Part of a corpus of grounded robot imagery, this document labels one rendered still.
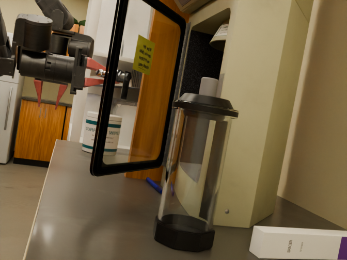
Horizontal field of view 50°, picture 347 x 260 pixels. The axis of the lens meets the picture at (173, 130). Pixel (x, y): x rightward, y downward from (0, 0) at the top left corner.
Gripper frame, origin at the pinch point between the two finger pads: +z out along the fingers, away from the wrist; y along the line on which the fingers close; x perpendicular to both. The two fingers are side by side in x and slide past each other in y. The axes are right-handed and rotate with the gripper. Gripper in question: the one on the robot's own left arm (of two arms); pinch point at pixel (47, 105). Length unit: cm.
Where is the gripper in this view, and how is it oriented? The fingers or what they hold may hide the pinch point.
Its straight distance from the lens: 112.8
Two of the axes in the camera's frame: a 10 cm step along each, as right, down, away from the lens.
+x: -2.7, -1.0, 9.6
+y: 9.5, 1.5, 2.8
